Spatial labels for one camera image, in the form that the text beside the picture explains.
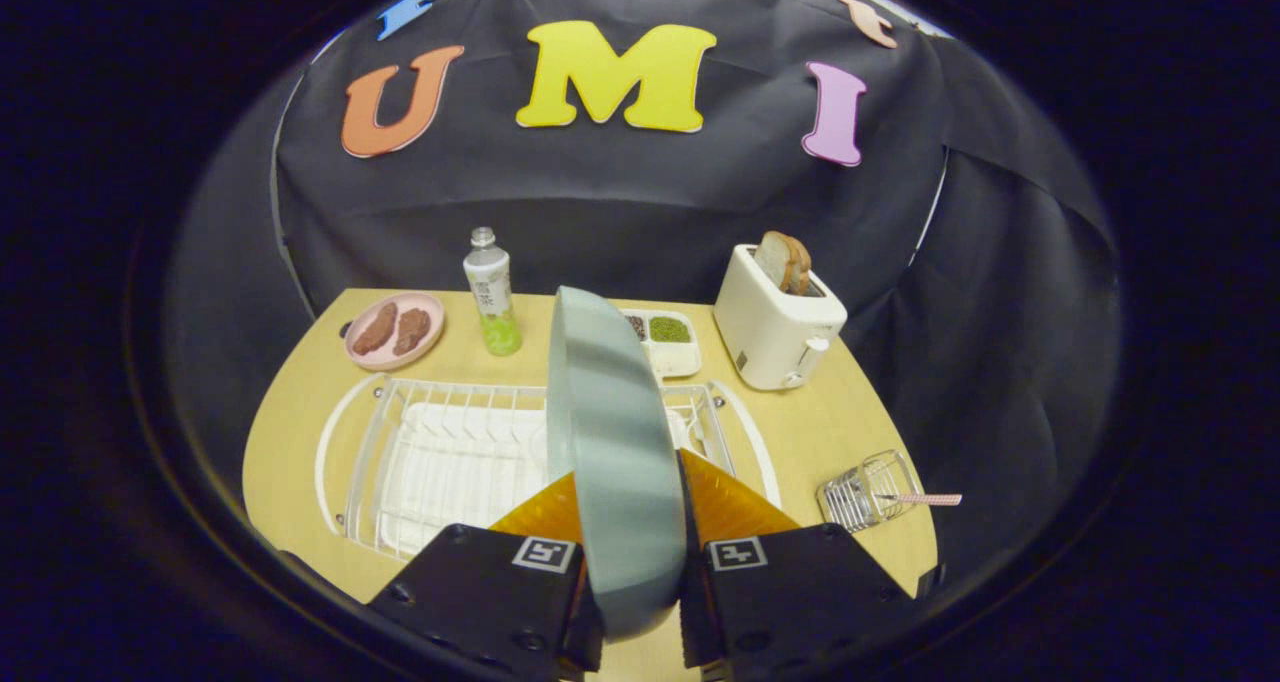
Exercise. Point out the white toaster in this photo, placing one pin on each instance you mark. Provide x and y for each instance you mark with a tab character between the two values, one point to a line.
770	332

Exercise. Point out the white divided tray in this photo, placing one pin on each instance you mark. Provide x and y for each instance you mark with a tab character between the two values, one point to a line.
675	360

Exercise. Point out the white drain tray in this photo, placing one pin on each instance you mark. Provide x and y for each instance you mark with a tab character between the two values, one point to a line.
450	482

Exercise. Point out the pile of green beans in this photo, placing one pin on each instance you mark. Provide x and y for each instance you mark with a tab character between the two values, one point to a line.
670	330

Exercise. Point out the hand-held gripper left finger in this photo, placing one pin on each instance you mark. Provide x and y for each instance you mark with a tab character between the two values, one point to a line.
480	602

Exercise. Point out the brown meat piece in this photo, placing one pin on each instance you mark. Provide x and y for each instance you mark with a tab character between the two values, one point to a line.
375	329
411	330

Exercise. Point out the pile of dark beans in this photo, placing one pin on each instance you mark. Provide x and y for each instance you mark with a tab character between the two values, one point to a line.
637	327

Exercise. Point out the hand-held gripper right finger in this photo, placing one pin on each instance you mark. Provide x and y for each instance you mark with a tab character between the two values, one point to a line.
790	602

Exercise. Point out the brown bread slice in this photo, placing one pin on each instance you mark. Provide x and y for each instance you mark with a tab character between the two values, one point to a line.
775	257

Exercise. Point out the pink plate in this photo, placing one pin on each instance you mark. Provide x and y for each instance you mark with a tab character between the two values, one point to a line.
390	360

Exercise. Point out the plastic bottle with green drink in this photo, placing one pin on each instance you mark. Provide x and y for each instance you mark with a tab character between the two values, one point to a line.
490	292

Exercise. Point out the black backdrop cloth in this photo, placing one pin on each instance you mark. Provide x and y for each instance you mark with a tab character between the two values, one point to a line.
600	202

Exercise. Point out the pale green plate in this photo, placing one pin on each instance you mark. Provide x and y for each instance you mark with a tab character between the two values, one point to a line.
620	462

